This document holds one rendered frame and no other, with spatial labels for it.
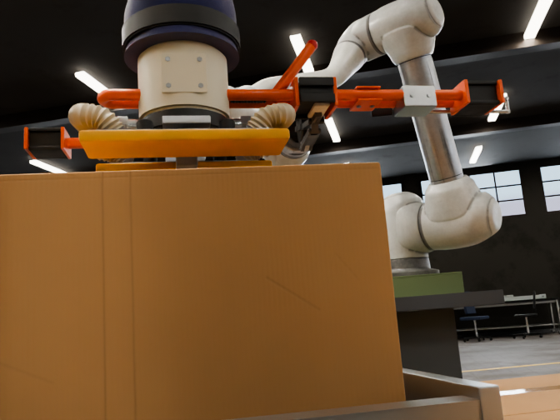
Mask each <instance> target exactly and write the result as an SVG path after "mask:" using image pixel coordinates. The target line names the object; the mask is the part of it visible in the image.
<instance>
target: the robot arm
mask: <svg viewBox="0 0 560 420"><path fill-rule="evenodd" d="M443 23H444V14H443V9H442V7H441V5H440V3H439V2H438V0H397V1H394V2H391V3H389V4H387V5H385V6H383V7H380V8H379V9H378V10H377V11H375V12H372V13H370V14H368V15H367V16H365V17H363V18H360V19H358V20H357V21H355V22H353V23H352V24H351V25H350V26H349V27H348V28H347V29H346V31H345V32H344V33H343V35H342V36H341V37H340V38H339V40H338V42H337V46H336V47H335V49H334V51H333V55H332V59H331V62H330V64H329V66H328V67H327V68H326V69H323V70H320V71H316V72H304V73H298V74H297V76H296V77H297V78H299V77H336V80H337V87H339V86H341V85H342V84H344V83H345V82H346V81H347V80H348V79H349V78H350V77H351V76H352V75H353V74H354V73H355V72H356V71H357V70H359V69H360V68H361V67H362V65H363V64H364V63H365V62H369V61H371V60H373V59H375V58H378V57H381V56H383V55H385V54H387V55H388V56H389V57H390V58H391V60H392V62H393V63H394V64H395V65H397V66H398V69H399V72H400V76H401V79H402V85H403V86H434V87H435V90H441V88H440V85H439V82H438V76H437V73H436V70H435V67H434V63H433V58H432V56H431V54H433V50H434V42H435V36H436V35H438V34H439V33H440V32H441V30H442V28H443ZM281 77H282V76H276V77H268V78H265V79H263V80H261V81H259V82H256V83H254V84H253V85H252V86H248V85H247V86H241V87H236V88H234V87H231V86H228V89H273V88H274V86H275V85H276V84H277V82H278V81H279V79H280V78H281ZM329 106H330V102H315V103H314V104H313V106H312V108H311V110H310V112H309V113H308V115H307V117H308V119H295V121H294V122H293V123H292V125H291V126H290V127H288V128H287V129H288V130H289V134H290V138H289V139H288V141H287V144H286V145H285V147H284V149H283V150H282V152H281V154H280V155H271V156H268V157H264V159H265V160H270V161H272V165H273V166H282V165H303V164H304V163H305V161H306V160H307V158H308V156H309V153H310V152H311V151H312V150H313V145H314V143H315V142H316V140H317V139H318V136H319V135H320V133H321V128H318V126H319V125H320V124H324V118H322V117H323V115H324V113H325V112H326V111H327V109H328V107H329ZM259 109H260V108H229V112H230V118H240V117H241V116H251V117H254V113H255V112H258V111H259ZM412 120H413V124H414V127H415V130H416V133H417V139H418V141H419V145H420V148H421V151H422V156H423V160H424V163H425V166H426V169H427V175H428V178H429V181H430V184H429V185H428V186H427V189H426V191H425V202H423V200H422V199H421V198H420V197H419V196H418V195H417V194H414V193H411V192H396V193H394V194H391V195H388V196H386V197H385V198H384V205H385V213H386V221H387V235H388V243H389V251H390V258H391V267H392V276H393V277H400V276H410V275H421V274H432V273H440V272H439V270H438V269H433V268H431V267H430V262H429V257H428V253H430V252H432V251H434V250H448V249H457V248H465V247H470V246H473V245H476V244H479V243H481V242H483V241H485V240H486V239H488V238H490V237H491V236H492V235H493V234H495V233H496V232H497V231H498V230H499V229H500V227H501V225H502V211H501V208H500V205H499V203H498V202H497V201H496V199H495V198H494V197H493V196H492V195H491V194H489V193H488V192H481V190H480V189H479V187H478V186H477V184H476V183H475V181H474V180H473V179H472V178H470V177H469V176H468V175H463V170H462V167H461V164H460V161H459V157H458V152H457V149H456V145H455V142H454V139H453V134H452V130H451V127H450V123H449V121H448V115H447V114H446V113H438V114H428V115H427V116H426V117H412Z"/></svg>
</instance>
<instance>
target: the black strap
mask: <svg viewBox="0 0 560 420"><path fill-rule="evenodd" d="M178 24H184V25H193V26H198V27H202V28H208V29H212V30H214V31H216V32H219V33H221V34H223V35H225V36H226V37H228V38H230V39H231V40H232V41H233V42H234V44H235V45H236V48H237V51H238V54H240V49H241V47H240V33H239V29H238V26H237V24H236V23H235V22H234V21H233V20H232V19H231V18H230V17H228V16H227V15H226V14H224V13H222V12H219V11H218V10H215V9H213V8H210V7H205V6H202V5H197V4H191V3H167V4H160V5H156V6H152V7H147V8H144V9H143V10H141V11H138V12H136V13H134V14H133V15H132V16H131V17H130V18H129V19H127V20H126V22H125V23H124V24H123V26H122V52H123V55H124V53H125V50H126V47H127V45H128V43H129V42H130V41H131V40H132V39H133V38H134V37H136V36H137V35H138V34H140V33H144V32H146V31H147V30H149V29H152V28H156V27H161V26H167V25H178Z"/></svg>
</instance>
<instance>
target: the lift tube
mask: <svg viewBox="0 0 560 420"><path fill-rule="evenodd" d="M167 3H191V4H197V5H202V6H205V7H209V8H213V9H215V10H218V11H219V12H221V13H224V14H226V15H227V16H228V17H230V18H231V19H232V20H233V21H234V22H235V23H236V24H237V19H236V13H235V8H234V5H233V0H127V6H126V9H125V13H124V22H126V20H127V19H129V18H130V17H131V16H132V15H133V14H134V13H137V12H138V11H141V10H143V9H144V8H149V7H152V6H156V5H160V4H167ZM176 40H185V41H194V42H200V43H205V44H208V45H210V46H212V47H214V48H216V49H217V50H218V51H220V52H221V53H222V54H223V55H224V56H225V57H226V59H227V73H230V72H231V71H232V70H233V69H234V68H235V67H236V66H237V65H238V62H239V54H238V50H237V48H236V45H235V44H234V42H233V41H232V40H231V39H230V38H228V37H226V36H225V35H223V34H221V33H220V32H216V31H214V30H212V29H208V28H205V27H198V26H193V25H184V24H178V25H167V26H161V27H155V28H152V29H149V30H147V31H146V32H142V33H140V34H138V35H137V36H136V37H134V38H133V39H132V40H131V41H130V42H129V43H128V45H127V47H126V50H125V53H124V61H125V63H126V64H127V66H128V67H129V68H130V69H131V70H133V71H134V72H135V73H138V57H139V55H140V54H141V53H142V52H143V51H145V50H146V49H147V48H150V47H151V46H153V45H155V44H158V43H163V42H168V41H176Z"/></svg>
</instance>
